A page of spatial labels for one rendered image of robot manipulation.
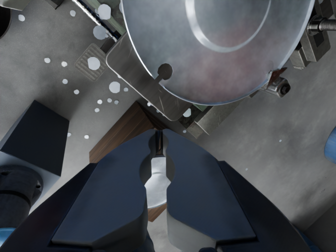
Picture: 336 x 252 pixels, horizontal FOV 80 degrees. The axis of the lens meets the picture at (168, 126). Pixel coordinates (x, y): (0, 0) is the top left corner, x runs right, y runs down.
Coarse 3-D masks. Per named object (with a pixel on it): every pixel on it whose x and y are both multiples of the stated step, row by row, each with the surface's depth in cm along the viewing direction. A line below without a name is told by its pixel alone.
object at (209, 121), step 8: (192, 104) 57; (224, 104) 51; (232, 104) 52; (192, 112) 55; (200, 112) 52; (208, 112) 51; (216, 112) 52; (224, 112) 52; (184, 120) 56; (192, 120) 53; (200, 120) 51; (208, 120) 52; (216, 120) 53; (192, 128) 54; (200, 128) 55; (208, 128) 53
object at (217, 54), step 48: (144, 0) 23; (192, 0) 24; (240, 0) 26; (288, 0) 29; (144, 48) 25; (192, 48) 27; (240, 48) 30; (288, 48) 33; (192, 96) 31; (240, 96) 34
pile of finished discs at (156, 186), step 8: (152, 160) 85; (160, 160) 87; (152, 168) 87; (160, 168) 89; (152, 176) 88; (160, 176) 90; (152, 184) 90; (160, 184) 92; (168, 184) 95; (152, 192) 92; (160, 192) 95; (152, 200) 95; (160, 200) 97
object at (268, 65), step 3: (270, 60) 33; (264, 63) 33; (267, 63) 33; (270, 63) 33; (264, 66) 33; (267, 66) 33; (270, 66) 33; (264, 69) 33; (267, 69) 34; (270, 69) 34; (264, 72) 34; (267, 72) 34
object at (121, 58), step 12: (120, 36) 25; (120, 48) 25; (132, 48) 25; (108, 60) 25; (120, 60) 25; (132, 60) 26; (120, 72) 26; (132, 72) 26; (144, 72) 27; (168, 72) 28; (132, 84) 27; (144, 84) 28; (156, 84) 28; (144, 96) 28; (156, 96) 29; (168, 96) 30; (156, 108) 30; (168, 108) 30; (180, 108) 31
